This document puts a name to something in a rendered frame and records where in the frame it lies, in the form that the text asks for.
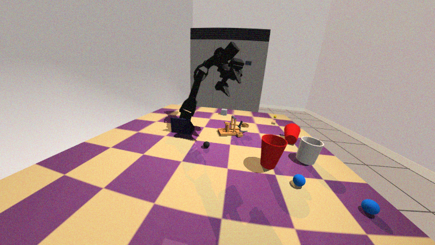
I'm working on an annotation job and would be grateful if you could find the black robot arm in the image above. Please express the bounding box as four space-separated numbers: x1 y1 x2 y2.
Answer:
179 41 240 120

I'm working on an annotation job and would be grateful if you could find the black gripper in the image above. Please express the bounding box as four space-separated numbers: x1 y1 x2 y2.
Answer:
215 57 244 96

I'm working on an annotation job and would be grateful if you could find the white cup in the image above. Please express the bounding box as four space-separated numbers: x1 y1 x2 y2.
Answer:
296 136 324 165

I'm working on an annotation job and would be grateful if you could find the blue ball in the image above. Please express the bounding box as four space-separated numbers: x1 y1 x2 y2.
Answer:
293 174 306 186
361 199 380 215

